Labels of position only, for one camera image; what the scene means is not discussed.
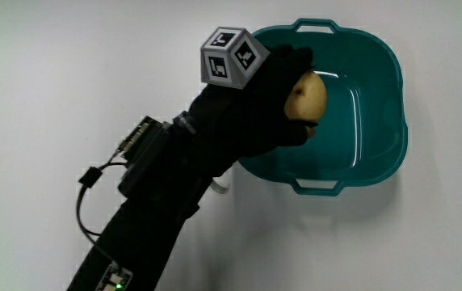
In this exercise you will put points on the teal plastic basin plate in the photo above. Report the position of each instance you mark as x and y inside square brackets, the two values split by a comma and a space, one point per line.
[368, 121]

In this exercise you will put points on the yellow potato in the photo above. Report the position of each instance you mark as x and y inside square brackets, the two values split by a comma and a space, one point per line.
[307, 99]

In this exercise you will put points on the small circuit board green light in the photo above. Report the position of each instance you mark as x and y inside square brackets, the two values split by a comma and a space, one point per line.
[114, 279]

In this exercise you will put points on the white curved object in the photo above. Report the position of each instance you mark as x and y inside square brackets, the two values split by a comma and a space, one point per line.
[221, 186]

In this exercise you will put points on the black wrist sensor module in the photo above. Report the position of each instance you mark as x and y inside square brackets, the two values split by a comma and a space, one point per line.
[146, 157]

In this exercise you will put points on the person's left hand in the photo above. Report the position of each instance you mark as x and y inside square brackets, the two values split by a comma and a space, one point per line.
[251, 117]

